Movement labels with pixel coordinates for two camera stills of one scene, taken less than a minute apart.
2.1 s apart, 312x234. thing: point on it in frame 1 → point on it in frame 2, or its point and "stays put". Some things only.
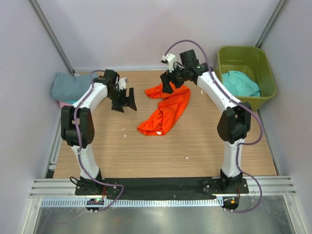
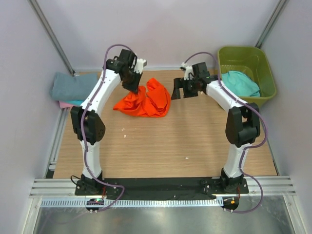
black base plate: [166, 187] stays put
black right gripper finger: [178, 80] → [190, 91]
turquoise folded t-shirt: [71, 102] stays put
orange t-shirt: [168, 111] → [153, 101]
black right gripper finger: [166, 78] → [179, 83]
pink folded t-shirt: [62, 104] stays put
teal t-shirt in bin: [239, 84] stays put
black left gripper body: [112, 96] → [133, 76]
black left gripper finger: [120, 101] → [133, 87]
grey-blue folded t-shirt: [66, 87] stays put
